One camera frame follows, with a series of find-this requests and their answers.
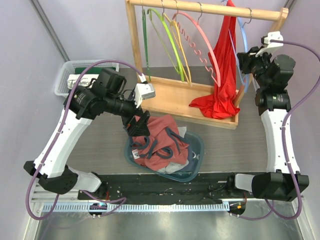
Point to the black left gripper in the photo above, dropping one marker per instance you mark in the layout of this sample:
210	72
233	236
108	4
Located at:
137	128

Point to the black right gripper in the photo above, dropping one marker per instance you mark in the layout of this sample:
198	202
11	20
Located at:
246	62

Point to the maroon tank top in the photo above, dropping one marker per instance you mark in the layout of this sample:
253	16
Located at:
162	147

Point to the pink hanger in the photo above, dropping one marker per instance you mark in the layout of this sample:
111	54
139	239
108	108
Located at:
205	52

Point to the red tank top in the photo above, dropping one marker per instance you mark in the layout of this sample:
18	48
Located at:
220	104

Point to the grey tank top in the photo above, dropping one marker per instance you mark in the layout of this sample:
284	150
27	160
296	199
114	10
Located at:
173	167

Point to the yellow hanger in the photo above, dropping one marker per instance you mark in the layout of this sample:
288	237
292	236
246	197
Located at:
173	33

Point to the navy blue tank top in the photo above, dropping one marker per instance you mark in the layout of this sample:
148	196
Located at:
193	159

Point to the lime green hanger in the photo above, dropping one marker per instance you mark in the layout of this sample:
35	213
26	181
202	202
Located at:
176	61

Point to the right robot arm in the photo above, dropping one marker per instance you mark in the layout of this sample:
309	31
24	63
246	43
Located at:
282	180

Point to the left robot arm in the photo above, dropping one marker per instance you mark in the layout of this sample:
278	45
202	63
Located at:
104	94

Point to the wooden clothes rack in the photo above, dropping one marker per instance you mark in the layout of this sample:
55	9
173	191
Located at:
172	96

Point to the teal plastic bin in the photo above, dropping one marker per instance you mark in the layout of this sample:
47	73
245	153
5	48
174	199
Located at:
196	144

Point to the white plastic basket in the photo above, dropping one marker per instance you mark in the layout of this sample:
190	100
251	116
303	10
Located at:
71	70

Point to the white slotted cable duct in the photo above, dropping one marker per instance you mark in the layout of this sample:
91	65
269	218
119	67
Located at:
95	207

